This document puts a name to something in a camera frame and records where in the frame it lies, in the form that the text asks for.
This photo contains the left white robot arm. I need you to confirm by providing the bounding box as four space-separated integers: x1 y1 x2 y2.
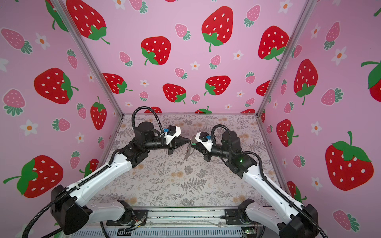
51 122 190 235

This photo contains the aluminium corner frame post left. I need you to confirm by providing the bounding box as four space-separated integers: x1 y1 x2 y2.
52 0 124 118

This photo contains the aluminium corner frame post right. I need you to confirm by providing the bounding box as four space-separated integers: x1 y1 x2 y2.
256 0 317 119

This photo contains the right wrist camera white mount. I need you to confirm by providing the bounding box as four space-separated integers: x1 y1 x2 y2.
195 132 213 152

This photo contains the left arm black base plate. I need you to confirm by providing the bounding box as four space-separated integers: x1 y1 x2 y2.
106 209 149 227

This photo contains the white perforated cable tray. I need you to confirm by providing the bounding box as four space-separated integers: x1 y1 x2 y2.
69 227 248 238

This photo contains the metal key holder plate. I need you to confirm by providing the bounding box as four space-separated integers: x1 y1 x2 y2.
184 143 192 161

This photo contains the aluminium corner frame post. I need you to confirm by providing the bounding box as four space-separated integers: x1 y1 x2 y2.
52 0 124 118
256 0 317 119

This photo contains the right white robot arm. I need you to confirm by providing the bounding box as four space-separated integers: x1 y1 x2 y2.
192 131 319 238

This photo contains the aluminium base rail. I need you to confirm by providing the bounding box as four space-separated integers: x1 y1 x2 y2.
63 206 310 230

